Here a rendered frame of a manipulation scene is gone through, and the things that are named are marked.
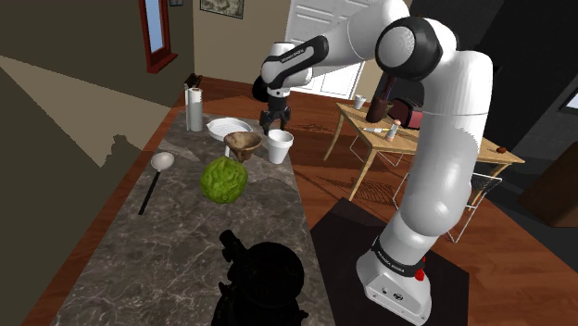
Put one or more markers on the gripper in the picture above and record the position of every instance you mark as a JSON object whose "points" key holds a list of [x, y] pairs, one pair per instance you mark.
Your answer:
{"points": [[276, 104]]}

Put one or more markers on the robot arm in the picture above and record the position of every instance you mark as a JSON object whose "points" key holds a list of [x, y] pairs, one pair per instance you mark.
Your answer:
{"points": [[451, 149]]}

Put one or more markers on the white foam cup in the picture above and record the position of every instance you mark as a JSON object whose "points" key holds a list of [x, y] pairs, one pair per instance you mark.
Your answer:
{"points": [[279, 146]]}

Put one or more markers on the brown funnel-shaped bowl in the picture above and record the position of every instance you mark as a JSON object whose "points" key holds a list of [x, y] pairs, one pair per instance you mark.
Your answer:
{"points": [[243, 143]]}

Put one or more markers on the white round dish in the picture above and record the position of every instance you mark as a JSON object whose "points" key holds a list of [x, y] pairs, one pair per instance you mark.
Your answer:
{"points": [[226, 128]]}

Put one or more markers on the green cabbage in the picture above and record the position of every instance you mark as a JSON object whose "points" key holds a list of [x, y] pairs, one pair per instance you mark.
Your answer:
{"points": [[224, 179]]}

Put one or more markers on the white paper towel roll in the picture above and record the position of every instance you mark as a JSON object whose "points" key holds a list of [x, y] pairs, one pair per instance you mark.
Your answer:
{"points": [[194, 110]]}

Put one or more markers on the small white cup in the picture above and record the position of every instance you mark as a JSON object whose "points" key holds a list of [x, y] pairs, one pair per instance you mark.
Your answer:
{"points": [[359, 101]]}

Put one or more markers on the wooden table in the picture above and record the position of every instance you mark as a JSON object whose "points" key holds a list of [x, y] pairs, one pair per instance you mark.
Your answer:
{"points": [[361, 135]]}

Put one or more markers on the black knife block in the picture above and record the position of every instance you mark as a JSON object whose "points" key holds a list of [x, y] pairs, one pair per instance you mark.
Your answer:
{"points": [[193, 80]]}

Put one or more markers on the white pen-shaped tool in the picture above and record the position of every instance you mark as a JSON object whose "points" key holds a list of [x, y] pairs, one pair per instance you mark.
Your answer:
{"points": [[374, 130]]}

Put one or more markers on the white panelled door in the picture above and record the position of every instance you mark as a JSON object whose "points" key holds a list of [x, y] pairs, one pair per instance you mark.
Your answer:
{"points": [[311, 27]]}

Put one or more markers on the dark brown vase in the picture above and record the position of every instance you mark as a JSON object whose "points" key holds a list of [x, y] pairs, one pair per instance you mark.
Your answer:
{"points": [[378, 108]]}

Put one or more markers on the small grey shaker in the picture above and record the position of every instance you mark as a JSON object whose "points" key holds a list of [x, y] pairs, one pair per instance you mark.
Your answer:
{"points": [[393, 131]]}

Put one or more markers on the red toaster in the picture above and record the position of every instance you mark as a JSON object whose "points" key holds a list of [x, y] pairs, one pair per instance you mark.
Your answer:
{"points": [[408, 115]]}

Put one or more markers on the red framed window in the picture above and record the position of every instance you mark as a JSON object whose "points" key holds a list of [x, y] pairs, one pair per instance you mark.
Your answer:
{"points": [[155, 31]]}

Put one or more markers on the dark robot stand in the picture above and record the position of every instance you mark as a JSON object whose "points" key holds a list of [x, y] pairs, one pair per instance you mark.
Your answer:
{"points": [[347, 253]]}

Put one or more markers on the black kettle-shaped appliance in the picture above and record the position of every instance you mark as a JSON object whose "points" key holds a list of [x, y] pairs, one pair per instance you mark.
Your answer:
{"points": [[266, 280]]}

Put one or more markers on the small brown round object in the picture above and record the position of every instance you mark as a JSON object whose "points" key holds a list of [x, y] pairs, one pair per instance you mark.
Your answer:
{"points": [[500, 150]]}

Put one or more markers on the dark wooden cabinet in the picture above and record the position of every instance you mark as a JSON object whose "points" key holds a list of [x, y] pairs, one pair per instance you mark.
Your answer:
{"points": [[553, 189]]}

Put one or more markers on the dark wall picture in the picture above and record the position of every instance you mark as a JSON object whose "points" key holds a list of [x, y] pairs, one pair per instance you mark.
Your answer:
{"points": [[222, 7]]}

